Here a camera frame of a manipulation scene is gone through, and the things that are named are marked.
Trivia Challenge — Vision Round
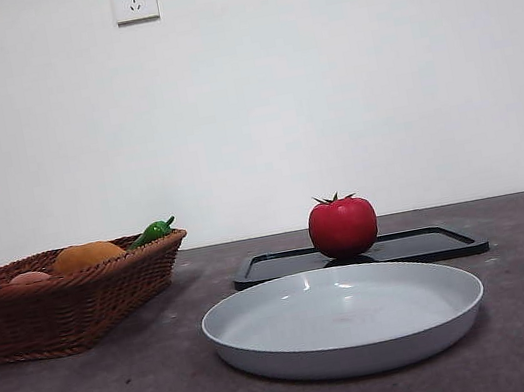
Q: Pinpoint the green chili pepper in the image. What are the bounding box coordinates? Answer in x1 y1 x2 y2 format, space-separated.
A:
122 215 181 253

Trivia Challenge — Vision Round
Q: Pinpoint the black rectangular tray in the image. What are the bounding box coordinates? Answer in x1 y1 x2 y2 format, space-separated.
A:
230 215 491 298

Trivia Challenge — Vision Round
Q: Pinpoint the white round plate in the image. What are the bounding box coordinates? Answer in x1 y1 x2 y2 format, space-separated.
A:
194 240 497 392

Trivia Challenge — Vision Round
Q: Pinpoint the pale pink round vegetable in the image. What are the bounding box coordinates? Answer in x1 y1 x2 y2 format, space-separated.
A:
7 266 56 289

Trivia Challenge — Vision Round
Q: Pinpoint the red tomato with green stem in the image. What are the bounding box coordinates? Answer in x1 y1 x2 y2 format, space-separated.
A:
302 185 385 265

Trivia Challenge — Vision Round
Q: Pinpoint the orange round fruit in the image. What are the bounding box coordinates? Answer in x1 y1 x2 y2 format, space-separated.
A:
49 236 130 277

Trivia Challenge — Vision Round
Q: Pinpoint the brown wicker basket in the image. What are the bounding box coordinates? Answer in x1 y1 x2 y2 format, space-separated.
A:
0 226 206 369

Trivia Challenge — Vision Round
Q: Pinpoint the white wall socket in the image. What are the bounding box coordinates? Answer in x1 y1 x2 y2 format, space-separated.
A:
113 0 162 28

